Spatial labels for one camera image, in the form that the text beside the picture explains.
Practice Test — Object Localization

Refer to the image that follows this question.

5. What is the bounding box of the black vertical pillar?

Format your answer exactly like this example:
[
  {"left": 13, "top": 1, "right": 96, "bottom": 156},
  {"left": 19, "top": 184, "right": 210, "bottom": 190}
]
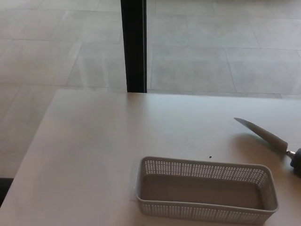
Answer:
[{"left": 120, "top": 0, "right": 148, "bottom": 93}]

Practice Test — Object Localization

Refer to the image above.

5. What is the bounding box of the grey perforated plastic basket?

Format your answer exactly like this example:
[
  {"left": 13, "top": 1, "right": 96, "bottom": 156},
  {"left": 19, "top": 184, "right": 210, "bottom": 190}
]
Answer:
[{"left": 134, "top": 156, "right": 279, "bottom": 224}]

